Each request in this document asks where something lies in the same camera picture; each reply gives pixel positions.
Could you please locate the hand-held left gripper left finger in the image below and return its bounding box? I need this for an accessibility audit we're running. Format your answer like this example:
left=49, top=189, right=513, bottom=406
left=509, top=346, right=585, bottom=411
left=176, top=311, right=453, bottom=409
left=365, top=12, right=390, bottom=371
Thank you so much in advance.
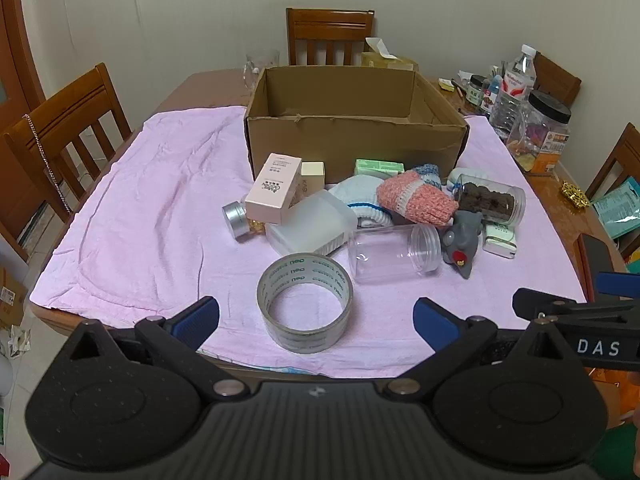
left=65, top=296, right=251, bottom=402

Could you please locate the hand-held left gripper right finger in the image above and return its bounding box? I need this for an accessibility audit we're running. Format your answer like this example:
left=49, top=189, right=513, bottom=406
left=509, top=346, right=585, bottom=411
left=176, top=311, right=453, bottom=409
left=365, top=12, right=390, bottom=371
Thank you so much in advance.
left=385, top=297, right=573, bottom=396

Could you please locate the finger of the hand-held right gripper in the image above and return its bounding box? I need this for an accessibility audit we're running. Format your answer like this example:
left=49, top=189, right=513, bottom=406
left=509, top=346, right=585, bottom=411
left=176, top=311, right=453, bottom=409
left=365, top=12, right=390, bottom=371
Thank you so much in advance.
left=595, top=272, right=640, bottom=302
left=512, top=287, right=640, bottom=324

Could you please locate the clear plastic jar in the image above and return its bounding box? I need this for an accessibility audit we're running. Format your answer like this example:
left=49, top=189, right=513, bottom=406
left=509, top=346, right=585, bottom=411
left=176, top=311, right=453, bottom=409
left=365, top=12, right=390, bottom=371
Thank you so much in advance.
left=348, top=223, right=442, bottom=282

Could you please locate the grey mouse toy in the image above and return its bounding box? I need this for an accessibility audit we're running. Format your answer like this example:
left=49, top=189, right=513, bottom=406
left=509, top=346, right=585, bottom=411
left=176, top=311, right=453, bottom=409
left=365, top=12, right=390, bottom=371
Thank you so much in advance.
left=440, top=210, right=485, bottom=279

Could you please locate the small white green box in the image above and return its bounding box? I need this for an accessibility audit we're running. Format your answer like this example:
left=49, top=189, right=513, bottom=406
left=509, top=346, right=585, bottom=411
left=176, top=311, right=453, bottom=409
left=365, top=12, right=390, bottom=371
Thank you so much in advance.
left=482, top=222, right=517, bottom=260

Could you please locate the clear packing tape roll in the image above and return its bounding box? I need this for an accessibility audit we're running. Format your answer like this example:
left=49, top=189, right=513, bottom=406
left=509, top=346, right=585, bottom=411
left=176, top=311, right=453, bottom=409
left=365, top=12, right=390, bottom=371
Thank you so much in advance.
left=256, top=254, right=354, bottom=352

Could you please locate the silver lid capsule jar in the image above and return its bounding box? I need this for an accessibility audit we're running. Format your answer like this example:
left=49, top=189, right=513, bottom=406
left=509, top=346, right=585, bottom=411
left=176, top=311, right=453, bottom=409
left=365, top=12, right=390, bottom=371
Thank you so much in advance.
left=222, top=201, right=268, bottom=241

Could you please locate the pink knit sock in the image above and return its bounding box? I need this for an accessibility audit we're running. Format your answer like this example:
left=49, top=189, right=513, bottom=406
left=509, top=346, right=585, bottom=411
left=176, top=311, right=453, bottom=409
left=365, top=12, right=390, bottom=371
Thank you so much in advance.
left=376, top=170, right=460, bottom=225

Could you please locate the clear jar of brown pieces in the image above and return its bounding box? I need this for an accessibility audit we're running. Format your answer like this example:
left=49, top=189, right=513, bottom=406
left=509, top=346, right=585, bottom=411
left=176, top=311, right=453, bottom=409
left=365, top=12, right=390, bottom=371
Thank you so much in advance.
left=452, top=173, right=527, bottom=225

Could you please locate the blue knit sock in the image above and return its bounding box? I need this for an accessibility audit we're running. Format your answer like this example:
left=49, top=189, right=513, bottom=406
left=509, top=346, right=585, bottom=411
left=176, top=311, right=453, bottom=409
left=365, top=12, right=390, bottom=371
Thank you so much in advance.
left=411, top=163, right=443, bottom=191

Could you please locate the translucent white plastic bottle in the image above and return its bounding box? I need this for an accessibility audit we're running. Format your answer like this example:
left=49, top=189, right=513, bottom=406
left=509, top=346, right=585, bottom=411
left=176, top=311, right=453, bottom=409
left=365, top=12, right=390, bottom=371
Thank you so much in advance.
left=265, top=189, right=359, bottom=257

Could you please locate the white sock with blue band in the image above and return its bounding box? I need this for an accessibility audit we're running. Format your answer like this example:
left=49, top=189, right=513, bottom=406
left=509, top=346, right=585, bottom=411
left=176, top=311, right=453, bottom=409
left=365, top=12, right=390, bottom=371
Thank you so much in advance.
left=328, top=176, right=398, bottom=232

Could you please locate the pink carton box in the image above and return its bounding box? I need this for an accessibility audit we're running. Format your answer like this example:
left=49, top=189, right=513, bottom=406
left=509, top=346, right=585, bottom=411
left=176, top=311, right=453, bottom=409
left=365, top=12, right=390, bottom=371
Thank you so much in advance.
left=244, top=153, right=304, bottom=225

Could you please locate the green carton box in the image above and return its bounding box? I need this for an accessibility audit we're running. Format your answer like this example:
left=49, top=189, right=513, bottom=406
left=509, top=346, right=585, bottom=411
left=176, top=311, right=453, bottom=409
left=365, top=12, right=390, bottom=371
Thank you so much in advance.
left=354, top=159, right=405, bottom=180

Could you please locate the cream carton box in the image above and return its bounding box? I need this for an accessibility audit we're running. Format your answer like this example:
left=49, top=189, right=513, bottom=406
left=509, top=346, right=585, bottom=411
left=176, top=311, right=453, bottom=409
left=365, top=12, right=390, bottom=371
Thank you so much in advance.
left=300, top=161, right=327, bottom=197

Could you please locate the brown cardboard box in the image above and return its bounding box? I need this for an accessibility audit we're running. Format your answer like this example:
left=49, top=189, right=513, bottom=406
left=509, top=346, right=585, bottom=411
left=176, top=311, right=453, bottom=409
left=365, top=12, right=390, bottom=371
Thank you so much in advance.
left=244, top=66, right=471, bottom=196

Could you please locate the black flat device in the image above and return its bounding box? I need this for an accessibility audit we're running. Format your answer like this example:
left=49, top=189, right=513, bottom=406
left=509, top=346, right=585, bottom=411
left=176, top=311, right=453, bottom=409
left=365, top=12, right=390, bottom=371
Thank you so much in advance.
left=579, top=232, right=627, bottom=275

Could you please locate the teal packet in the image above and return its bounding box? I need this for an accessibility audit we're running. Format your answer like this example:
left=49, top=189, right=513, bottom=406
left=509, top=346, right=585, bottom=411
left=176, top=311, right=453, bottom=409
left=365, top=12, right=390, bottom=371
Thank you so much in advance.
left=591, top=177, right=640, bottom=239

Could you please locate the gold ornament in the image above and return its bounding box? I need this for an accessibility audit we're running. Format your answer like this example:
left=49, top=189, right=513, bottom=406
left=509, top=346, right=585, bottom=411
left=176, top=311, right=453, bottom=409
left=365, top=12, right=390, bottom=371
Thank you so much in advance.
left=560, top=180, right=591, bottom=209

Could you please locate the pink cloth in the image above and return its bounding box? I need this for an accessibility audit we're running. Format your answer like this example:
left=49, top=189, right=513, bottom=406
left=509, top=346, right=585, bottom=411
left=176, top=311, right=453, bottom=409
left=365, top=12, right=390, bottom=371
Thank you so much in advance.
left=29, top=106, right=588, bottom=379

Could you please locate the wooden chair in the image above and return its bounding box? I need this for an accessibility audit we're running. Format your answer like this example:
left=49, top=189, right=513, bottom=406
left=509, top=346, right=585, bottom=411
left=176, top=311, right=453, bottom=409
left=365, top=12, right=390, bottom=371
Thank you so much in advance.
left=4, top=62, right=134, bottom=223
left=532, top=52, right=583, bottom=107
left=585, top=122, right=640, bottom=202
left=286, top=7, right=376, bottom=67

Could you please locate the large clear jar black lid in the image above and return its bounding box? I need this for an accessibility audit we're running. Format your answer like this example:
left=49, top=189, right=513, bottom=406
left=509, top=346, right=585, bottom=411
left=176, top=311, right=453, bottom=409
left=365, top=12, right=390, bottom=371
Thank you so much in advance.
left=507, top=90, right=572, bottom=174

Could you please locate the cardboard box with labels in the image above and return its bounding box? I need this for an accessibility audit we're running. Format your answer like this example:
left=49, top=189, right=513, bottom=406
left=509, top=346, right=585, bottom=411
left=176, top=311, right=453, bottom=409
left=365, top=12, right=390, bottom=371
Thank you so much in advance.
left=0, top=265, right=29, bottom=332

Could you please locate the clear water bottle red label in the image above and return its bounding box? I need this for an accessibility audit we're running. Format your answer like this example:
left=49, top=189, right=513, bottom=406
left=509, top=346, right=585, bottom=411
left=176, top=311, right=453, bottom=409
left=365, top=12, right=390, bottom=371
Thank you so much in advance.
left=489, top=44, right=537, bottom=139

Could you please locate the blue lidded small container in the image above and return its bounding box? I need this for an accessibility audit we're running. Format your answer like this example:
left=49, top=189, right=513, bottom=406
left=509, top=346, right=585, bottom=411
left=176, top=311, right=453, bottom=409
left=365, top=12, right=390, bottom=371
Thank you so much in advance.
left=483, top=76, right=504, bottom=112

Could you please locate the small jar dark lid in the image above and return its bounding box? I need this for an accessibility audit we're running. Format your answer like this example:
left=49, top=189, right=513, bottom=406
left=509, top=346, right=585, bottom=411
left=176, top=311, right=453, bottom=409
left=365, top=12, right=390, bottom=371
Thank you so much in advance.
left=465, top=75, right=489, bottom=107

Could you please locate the clear bag of pens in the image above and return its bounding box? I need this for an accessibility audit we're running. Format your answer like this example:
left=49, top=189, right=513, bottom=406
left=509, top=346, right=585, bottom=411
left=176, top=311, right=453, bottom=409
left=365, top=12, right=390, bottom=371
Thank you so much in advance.
left=487, top=62, right=512, bottom=87

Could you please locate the glass mug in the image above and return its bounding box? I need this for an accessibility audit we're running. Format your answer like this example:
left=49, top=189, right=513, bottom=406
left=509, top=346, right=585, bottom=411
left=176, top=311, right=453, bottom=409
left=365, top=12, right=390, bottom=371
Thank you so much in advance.
left=243, top=50, right=281, bottom=96

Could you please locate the yellow tissue box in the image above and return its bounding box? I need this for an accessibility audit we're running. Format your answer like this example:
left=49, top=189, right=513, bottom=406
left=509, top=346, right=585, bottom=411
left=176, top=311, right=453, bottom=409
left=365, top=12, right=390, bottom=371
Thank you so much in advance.
left=361, top=37, right=420, bottom=72

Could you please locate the wooden door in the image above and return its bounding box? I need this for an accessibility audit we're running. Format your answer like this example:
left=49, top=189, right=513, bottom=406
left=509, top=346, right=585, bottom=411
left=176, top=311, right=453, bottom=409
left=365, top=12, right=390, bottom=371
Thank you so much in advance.
left=0, top=0, right=47, bottom=117

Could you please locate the metal chain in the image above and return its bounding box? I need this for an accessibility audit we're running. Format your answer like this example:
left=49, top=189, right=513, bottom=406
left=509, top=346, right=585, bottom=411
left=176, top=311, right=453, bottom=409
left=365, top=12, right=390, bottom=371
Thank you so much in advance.
left=22, top=114, right=72, bottom=212

